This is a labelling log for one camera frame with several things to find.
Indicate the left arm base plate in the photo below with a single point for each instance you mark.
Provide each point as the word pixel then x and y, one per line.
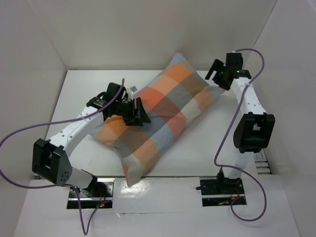
pixel 101 197

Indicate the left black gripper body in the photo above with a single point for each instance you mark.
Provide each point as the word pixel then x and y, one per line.
pixel 125 108

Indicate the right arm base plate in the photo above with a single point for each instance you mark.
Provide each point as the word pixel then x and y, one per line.
pixel 219 192

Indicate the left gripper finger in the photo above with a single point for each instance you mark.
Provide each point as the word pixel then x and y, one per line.
pixel 132 121
pixel 140 113

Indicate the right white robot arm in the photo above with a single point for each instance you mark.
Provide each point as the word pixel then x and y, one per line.
pixel 254 130

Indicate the checkered orange grey pillowcase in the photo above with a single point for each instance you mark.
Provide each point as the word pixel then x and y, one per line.
pixel 172 101

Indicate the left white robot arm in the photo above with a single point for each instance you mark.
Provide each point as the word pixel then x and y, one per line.
pixel 51 156

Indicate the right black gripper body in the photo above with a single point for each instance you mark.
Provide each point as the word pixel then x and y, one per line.
pixel 220 73

